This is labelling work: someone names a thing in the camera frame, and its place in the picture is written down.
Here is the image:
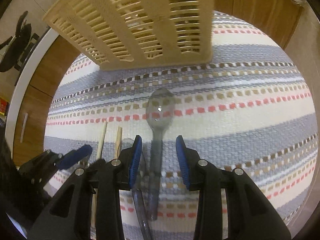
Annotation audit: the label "clear grey plastic spoon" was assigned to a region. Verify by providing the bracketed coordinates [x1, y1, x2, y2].
[146, 88, 175, 221]

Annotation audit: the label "wooden chopstick on mat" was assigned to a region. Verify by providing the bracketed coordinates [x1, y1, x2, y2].
[96, 121, 107, 160]
[114, 126, 122, 158]

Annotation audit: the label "striped woven table mat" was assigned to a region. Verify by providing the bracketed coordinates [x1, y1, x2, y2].
[44, 11, 318, 239]

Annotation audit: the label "beige slotted utensil basket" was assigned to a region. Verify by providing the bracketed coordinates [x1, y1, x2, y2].
[43, 0, 214, 70]

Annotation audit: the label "wooden base cabinets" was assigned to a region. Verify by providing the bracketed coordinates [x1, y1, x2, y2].
[5, 0, 303, 166]

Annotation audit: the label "black wok with handle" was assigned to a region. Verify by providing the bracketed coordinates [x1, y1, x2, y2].
[1, 11, 39, 73]

